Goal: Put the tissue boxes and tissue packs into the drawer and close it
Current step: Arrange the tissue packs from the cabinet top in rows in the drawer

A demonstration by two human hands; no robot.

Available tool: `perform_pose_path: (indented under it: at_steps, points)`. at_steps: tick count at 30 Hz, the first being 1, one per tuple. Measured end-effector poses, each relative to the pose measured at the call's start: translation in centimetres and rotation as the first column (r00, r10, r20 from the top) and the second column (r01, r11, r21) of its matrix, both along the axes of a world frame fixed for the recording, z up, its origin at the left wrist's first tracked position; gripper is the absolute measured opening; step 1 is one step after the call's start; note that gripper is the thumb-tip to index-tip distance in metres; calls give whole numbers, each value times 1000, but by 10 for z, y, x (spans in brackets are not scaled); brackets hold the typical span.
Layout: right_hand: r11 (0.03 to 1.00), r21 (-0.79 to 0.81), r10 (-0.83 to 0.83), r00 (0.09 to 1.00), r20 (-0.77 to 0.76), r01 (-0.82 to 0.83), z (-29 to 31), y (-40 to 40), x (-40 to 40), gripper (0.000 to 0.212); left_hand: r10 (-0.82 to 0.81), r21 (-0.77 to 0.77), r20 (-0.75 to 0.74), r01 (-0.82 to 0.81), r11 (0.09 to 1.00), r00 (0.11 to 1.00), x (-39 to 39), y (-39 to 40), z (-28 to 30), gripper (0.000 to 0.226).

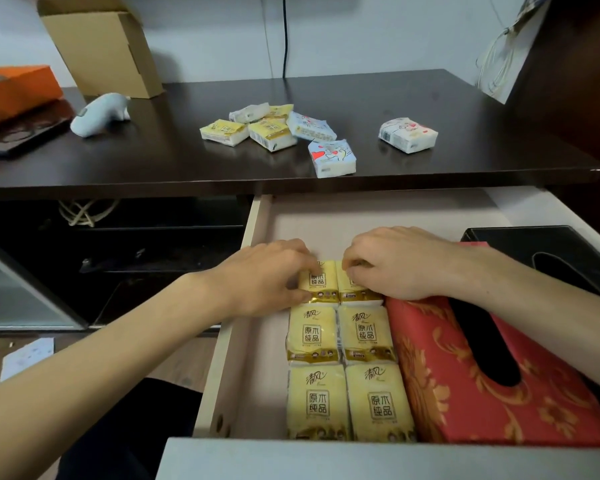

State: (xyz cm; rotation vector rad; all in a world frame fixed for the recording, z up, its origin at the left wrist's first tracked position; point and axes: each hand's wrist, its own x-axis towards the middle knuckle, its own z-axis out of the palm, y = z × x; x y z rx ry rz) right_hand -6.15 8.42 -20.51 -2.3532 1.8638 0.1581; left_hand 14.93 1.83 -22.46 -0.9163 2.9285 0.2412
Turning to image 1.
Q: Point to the plain white tissue packet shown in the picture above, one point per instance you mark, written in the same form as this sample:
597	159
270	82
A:
247	113

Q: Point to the person's right thumb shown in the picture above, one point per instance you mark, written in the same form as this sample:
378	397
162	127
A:
366	282

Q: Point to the person's left forearm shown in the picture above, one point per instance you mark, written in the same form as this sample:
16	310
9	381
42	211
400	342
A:
105	364

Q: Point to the pale blue animal figure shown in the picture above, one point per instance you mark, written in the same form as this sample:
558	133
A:
102	114

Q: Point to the black tissue box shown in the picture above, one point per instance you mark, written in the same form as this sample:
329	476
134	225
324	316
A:
575	244

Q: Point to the light wooden drawer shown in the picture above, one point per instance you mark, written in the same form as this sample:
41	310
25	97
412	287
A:
260	374

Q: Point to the open brown cardboard box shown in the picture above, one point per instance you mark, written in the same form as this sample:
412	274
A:
107	54

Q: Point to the orange box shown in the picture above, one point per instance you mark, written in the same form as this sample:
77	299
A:
15	94

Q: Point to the dark wooden cabinet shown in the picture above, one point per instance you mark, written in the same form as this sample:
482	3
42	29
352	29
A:
575	74

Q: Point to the yellow pocket tissue packet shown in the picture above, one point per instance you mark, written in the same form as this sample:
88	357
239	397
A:
281	111
272	135
352	293
224	132
325	287

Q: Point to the person's right forearm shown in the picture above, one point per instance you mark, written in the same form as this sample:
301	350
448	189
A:
540	309

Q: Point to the person's right hand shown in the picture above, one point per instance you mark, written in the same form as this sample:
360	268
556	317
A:
410	264

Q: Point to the black glossy tray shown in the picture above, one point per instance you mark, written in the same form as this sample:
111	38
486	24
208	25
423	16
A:
25	132

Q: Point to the glass cabinet door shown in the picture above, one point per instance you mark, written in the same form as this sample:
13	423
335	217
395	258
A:
20	289

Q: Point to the pale blue printed tissue packet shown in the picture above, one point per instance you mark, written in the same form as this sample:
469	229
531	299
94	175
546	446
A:
311	126

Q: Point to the rows of yellow tissue packets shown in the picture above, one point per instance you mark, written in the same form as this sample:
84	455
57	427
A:
350	374

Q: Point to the white tissue packet red print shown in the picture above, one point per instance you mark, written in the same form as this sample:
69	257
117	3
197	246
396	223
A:
408	135

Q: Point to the black trousers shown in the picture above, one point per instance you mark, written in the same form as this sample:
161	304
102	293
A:
130	434

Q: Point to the person's left hand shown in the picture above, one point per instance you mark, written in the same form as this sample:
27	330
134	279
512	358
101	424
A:
252	282

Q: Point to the red gold patterned tissue box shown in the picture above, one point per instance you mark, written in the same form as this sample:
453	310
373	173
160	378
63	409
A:
460	394

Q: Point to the white paper sheet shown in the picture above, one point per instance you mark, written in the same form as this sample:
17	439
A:
27	358

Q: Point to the person's left thumb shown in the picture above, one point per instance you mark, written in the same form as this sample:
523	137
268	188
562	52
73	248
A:
296	296

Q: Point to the blue tissue packet red heart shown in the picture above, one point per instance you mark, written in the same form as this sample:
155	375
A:
332	158

